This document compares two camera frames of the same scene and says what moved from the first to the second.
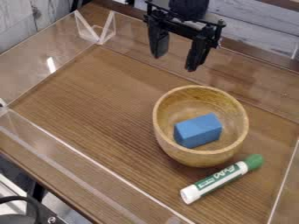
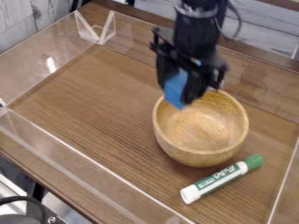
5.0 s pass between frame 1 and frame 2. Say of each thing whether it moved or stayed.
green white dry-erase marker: stayed
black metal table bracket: stayed
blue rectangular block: moved
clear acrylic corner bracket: stayed
